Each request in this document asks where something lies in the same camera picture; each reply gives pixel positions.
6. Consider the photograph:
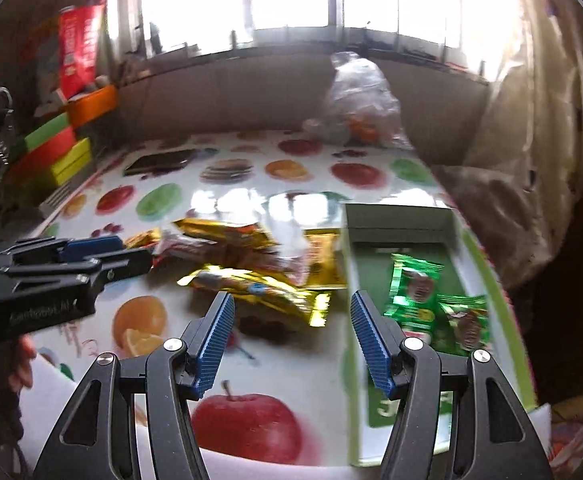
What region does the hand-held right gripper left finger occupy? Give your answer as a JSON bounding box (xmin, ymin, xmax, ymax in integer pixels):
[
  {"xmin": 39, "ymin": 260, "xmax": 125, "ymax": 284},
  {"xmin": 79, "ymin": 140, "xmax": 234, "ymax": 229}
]
[{"xmin": 31, "ymin": 291, "xmax": 236, "ymax": 480}]

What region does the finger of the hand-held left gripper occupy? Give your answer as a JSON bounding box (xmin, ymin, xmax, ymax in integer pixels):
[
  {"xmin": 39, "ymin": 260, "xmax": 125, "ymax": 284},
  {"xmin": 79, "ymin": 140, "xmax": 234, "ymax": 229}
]
[
  {"xmin": 0, "ymin": 248, "xmax": 153, "ymax": 306},
  {"xmin": 0, "ymin": 235, "xmax": 123, "ymax": 266}
]

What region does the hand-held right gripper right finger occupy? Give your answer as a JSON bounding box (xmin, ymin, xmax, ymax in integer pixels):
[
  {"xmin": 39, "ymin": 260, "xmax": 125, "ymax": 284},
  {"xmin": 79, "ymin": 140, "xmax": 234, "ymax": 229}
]
[{"xmin": 350, "ymin": 290, "xmax": 555, "ymax": 480}]

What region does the small gold red packet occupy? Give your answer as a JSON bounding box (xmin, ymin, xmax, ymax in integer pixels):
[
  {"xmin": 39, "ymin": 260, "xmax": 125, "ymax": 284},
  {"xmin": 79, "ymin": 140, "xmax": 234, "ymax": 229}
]
[{"xmin": 122, "ymin": 229, "xmax": 163, "ymax": 252}]

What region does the white candy packet red print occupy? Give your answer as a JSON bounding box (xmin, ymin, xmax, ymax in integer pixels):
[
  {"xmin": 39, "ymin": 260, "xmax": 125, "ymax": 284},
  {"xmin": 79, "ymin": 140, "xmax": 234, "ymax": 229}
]
[{"xmin": 155, "ymin": 236, "xmax": 213, "ymax": 262}]

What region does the gold snack bar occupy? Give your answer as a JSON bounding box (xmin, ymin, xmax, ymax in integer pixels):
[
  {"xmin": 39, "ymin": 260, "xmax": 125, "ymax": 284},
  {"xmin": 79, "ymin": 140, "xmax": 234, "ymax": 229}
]
[
  {"xmin": 178, "ymin": 266, "xmax": 332, "ymax": 329},
  {"xmin": 174, "ymin": 217, "xmax": 278, "ymax": 252}
]

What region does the green cardboard box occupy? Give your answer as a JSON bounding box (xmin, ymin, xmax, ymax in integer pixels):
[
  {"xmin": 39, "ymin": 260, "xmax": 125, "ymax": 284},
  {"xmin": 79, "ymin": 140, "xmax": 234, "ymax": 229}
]
[{"xmin": 344, "ymin": 203, "xmax": 539, "ymax": 468}]

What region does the yellow snack packet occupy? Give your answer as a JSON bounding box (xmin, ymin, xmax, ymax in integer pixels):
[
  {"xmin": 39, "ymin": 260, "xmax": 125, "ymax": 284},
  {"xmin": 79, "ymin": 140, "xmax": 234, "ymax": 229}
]
[{"xmin": 305, "ymin": 230, "xmax": 348, "ymax": 289}]

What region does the red snack packet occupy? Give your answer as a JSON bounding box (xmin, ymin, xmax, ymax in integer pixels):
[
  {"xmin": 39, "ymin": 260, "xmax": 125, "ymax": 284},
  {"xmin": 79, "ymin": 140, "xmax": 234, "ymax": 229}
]
[{"xmin": 244, "ymin": 247, "xmax": 317, "ymax": 288}]

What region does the grey striped box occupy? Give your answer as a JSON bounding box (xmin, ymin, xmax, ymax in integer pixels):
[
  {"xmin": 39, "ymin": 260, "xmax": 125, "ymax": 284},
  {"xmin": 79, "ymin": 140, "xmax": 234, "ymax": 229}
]
[{"xmin": 40, "ymin": 175, "xmax": 94, "ymax": 217}]

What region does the green snack packet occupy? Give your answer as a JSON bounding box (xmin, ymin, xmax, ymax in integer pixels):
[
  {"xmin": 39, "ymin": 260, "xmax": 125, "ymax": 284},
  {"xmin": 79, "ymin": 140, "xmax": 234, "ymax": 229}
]
[
  {"xmin": 436, "ymin": 294, "xmax": 492, "ymax": 353},
  {"xmin": 384, "ymin": 254, "xmax": 445, "ymax": 333}
]

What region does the yellow-green box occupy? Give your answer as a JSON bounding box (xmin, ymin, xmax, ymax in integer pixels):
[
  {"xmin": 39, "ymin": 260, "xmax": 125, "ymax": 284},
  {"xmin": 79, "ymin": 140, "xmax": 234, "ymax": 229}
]
[{"xmin": 50, "ymin": 137, "xmax": 95, "ymax": 187}]

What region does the red box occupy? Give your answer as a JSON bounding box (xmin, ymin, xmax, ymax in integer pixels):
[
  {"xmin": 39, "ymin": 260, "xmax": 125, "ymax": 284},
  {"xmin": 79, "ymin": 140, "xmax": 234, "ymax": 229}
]
[{"xmin": 7, "ymin": 127, "xmax": 79, "ymax": 177}]

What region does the black smartphone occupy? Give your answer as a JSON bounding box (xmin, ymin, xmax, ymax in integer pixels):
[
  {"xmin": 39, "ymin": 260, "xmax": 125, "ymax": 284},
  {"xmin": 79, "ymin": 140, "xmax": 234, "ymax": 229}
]
[{"xmin": 124, "ymin": 149, "xmax": 195, "ymax": 177}]

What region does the bright green box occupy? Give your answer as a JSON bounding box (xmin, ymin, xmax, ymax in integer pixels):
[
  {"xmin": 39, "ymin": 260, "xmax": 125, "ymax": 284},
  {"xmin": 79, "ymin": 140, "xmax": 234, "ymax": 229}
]
[{"xmin": 24, "ymin": 111, "xmax": 73, "ymax": 152}]

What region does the white foam sheet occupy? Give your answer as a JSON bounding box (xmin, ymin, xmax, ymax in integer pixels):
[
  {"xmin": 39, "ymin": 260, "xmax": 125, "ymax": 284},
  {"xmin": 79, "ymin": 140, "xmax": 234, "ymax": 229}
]
[{"xmin": 21, "ymin": 355, "xmax": 555, "ymax": 480}]

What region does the orange box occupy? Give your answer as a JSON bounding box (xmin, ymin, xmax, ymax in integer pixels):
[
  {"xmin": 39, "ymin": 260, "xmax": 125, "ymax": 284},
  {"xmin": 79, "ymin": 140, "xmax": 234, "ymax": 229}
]
[{"xmin": 66, "ymin": 85, "xmax": 118, "ymax": 129}]

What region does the red snack bag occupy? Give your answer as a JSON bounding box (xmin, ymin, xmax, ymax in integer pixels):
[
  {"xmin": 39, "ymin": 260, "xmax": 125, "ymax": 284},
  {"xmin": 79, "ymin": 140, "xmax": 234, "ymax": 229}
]
[{"xmin": 58, "ymin": 2, "xmax": 106, "ymax": 99}]

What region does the orange fruit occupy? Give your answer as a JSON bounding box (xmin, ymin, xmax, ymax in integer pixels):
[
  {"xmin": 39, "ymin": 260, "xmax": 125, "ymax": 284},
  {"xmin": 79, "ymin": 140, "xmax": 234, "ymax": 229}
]
[{"xmin": 348, "ymin": 116, "xmax": 378, "ymax": 142}]

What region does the clear plastic bag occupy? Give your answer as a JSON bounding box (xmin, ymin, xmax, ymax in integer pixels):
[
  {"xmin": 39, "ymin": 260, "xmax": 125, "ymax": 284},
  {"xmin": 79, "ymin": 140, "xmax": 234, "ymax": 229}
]
[{"xmin": 304, "ymin": 51, "xmax": 415, "ymax": 151}]

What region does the beige printed curtain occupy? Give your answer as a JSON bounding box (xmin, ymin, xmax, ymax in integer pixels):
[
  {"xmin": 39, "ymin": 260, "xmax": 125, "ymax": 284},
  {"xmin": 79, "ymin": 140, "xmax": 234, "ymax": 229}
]
[{"xmin": 434, "ymin": 0, "xmax": 583, "ymax": 288}]

